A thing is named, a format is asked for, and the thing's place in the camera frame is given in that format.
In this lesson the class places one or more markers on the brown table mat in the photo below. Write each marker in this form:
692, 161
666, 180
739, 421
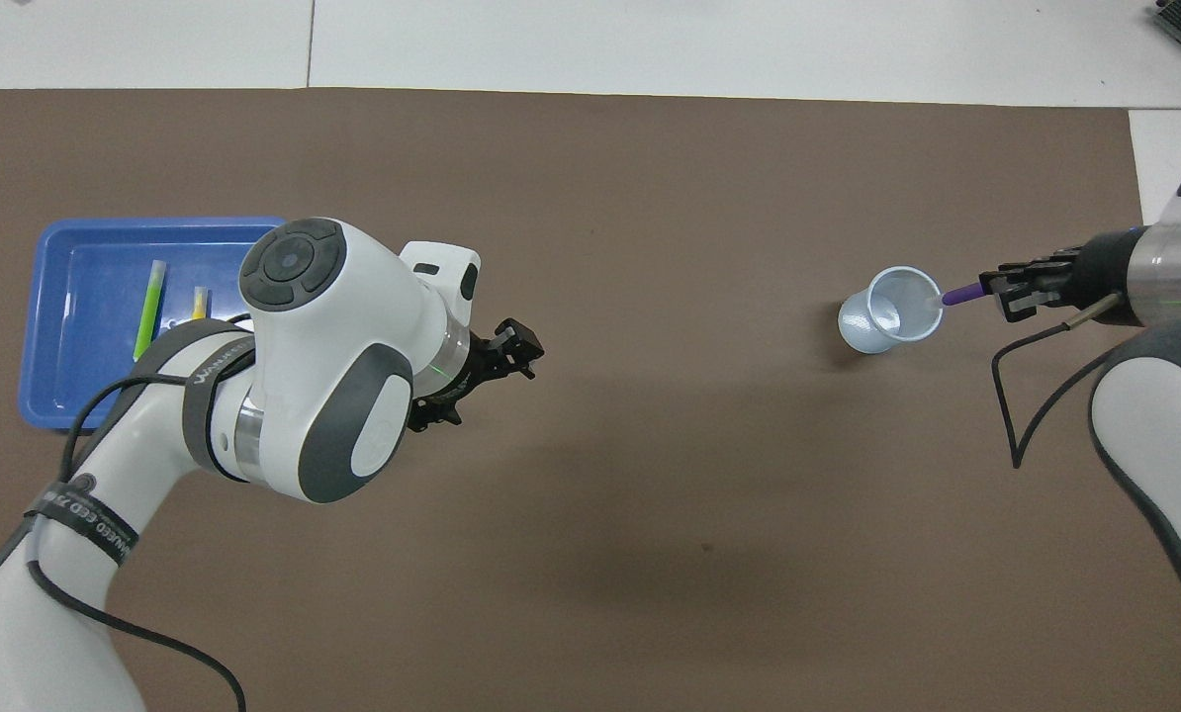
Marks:
650, 494

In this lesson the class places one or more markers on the yellow marker pen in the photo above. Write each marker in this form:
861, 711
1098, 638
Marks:
199, 304

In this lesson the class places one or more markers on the translucent plastic cup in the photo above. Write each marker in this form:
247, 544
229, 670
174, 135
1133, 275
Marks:
872, 326

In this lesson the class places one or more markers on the purple marker pen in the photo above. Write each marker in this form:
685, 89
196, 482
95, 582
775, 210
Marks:
966, 293

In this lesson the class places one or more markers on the green marker pen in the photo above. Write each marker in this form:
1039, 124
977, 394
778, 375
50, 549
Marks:
148, 311

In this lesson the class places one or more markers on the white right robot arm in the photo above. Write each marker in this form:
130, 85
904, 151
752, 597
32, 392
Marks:
1144, 425

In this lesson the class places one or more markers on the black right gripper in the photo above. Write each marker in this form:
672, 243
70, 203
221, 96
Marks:
1095, 277

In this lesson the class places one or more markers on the blue plastic tray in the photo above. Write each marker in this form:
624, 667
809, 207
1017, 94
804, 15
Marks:
76, 326

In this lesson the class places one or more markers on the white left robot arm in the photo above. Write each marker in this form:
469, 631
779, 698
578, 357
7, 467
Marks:
333, 336

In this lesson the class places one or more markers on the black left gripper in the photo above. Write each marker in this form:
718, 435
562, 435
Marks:
472, 366

